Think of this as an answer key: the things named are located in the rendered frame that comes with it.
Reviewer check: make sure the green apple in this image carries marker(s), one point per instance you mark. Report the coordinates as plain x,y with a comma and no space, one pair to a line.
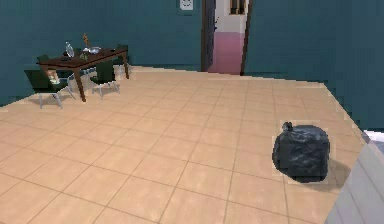
83,56

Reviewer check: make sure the white wall switch plate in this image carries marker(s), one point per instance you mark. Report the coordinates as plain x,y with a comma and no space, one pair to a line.
186,4

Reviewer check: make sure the clear glass bottle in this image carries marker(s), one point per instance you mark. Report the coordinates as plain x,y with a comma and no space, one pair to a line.
69,50

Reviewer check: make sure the black garbage bag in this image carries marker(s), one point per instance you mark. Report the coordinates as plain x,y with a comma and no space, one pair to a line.
301,154

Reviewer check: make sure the dark room door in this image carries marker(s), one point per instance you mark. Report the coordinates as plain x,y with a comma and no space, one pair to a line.
209,35

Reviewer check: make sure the pale grey cabinet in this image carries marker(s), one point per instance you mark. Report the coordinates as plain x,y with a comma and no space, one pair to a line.
361,186

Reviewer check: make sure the grey metal bowl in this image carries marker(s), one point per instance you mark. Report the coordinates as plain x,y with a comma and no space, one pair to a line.
94,50

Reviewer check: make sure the dark green chair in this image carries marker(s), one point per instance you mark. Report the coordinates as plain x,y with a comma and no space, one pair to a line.
122,55
45,59
104,75
43,83

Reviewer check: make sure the dark brown wooden table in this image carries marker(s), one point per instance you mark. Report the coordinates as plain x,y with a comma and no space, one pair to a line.
87,59

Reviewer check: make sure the brown framed window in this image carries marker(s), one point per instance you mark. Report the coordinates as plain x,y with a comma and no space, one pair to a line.
237,6

